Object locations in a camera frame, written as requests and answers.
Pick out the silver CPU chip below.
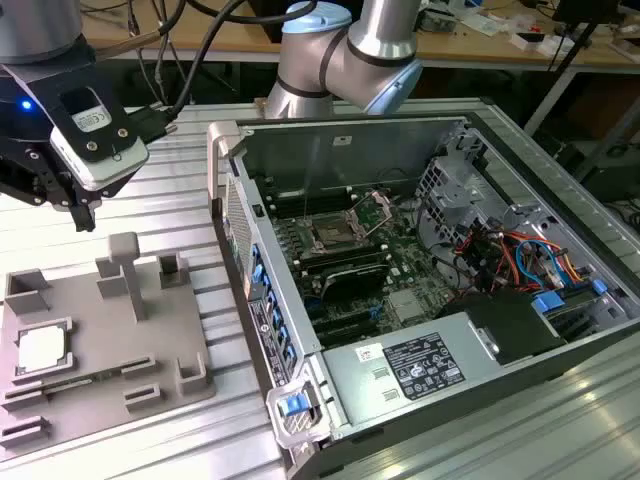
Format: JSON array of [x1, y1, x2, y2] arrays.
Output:
[[17, 327, 70, 374]]

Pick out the white papers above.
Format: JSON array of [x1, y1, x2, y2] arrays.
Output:
[[457, 12, 506, 37]]

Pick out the small white box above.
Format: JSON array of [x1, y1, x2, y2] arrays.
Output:
[[510, 29, 576, 55]]

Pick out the black RAM slot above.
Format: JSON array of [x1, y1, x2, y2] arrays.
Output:
[[297, 243, 385, 262], [299, 255, 390, 276], [272, 198, 352, 216], [269, 187, 351, 202]]

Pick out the black monitor stand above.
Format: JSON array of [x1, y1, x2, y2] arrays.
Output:
[[547, 0, 621, 74]]

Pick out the grey parts rack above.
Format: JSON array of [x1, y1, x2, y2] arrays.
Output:
[[0, 232, 217, 457]]

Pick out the black expansion card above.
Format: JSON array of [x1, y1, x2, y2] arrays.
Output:
[[319, 262, 390, 302]]

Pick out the blue case latch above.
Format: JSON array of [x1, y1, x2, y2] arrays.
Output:
[[278, 393, 307, 417]]

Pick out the silver chipset heatsink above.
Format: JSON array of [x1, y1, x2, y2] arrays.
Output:
[[388, 289, 422, 322]]

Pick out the blue disk carrier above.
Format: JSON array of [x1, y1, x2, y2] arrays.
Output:
[[532, 292, 565, 316]]

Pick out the wooden desk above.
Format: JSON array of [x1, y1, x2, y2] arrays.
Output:
[[82, 0, 640, 76]]

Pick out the red wire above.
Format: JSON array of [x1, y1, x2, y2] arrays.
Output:
[[451, 234, 496, 261]]

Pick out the perforated metal drive cage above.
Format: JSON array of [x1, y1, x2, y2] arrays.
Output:
[[414, 127, 506, 251]]

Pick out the CPU socket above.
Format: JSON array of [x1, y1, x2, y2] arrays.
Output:
[[309, 218, 362, 252]]

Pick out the black camera cable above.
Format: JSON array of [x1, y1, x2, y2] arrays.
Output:
[[124, 0, 319, 144]]

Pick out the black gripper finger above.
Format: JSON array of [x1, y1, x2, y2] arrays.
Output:
[[47, 172, 101, 233]]

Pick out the green circuit board device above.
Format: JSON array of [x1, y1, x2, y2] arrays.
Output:
[[421, 4, 459, 36]]

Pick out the green RAM stick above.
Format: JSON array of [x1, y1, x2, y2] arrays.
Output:
[[42, 368, 126, 396]]

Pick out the black plastic shroud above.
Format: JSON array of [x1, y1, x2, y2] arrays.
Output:
[[437, 292, 569, 365]]

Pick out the metal socket cover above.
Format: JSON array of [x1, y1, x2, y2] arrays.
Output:
[[347, 190, 400, 236]]

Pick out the green motherboard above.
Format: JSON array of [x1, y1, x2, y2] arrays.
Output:
[[269, 188, 481, 351]]

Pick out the silver power supply unit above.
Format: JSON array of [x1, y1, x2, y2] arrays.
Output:
[[319, 319, 501, 427]]

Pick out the black box under desk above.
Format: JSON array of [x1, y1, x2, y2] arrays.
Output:
[[574, 144, 640, 202]]

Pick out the open PC case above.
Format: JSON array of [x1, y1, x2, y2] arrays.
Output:
[[206, 98, 640, 480]]

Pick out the thin locking lever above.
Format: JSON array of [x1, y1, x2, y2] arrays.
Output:
[[301, 169, 313, 221]]

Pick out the orange wire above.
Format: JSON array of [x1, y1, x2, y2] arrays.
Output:
[[492, 229, 596, 291]]

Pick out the black expansion slot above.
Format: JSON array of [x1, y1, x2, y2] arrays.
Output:
[[312, 310, 382, 335]]

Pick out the blue wire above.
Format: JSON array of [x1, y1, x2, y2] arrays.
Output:
[[514, 239, 574, 289]]

